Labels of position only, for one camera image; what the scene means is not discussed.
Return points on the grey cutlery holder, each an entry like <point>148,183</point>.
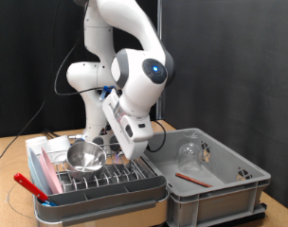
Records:
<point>71,205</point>

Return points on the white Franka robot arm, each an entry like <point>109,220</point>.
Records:
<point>134,31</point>

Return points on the black backdrop curtain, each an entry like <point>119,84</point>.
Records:
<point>17,47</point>

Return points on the aluminium frame post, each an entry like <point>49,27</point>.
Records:
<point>159,6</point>

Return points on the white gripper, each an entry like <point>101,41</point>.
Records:
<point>118,132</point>

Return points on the dark oval rack clip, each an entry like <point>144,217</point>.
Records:
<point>78,140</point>

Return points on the grey plastic crate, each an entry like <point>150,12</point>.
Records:
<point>226,201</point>

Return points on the dark grey backdrop panel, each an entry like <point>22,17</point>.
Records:
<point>238,63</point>

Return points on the light blue plastic plate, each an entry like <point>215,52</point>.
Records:
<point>36,171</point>

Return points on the pink plastic plate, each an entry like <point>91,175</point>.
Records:
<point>52,173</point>

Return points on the brown wooden stick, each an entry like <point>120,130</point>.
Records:
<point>194,180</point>

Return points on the stainless steel pot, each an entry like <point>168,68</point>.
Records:
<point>85,157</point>

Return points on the clear wine glass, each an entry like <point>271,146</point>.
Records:
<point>189,157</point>

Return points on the white box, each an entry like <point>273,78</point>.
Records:
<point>57,143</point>

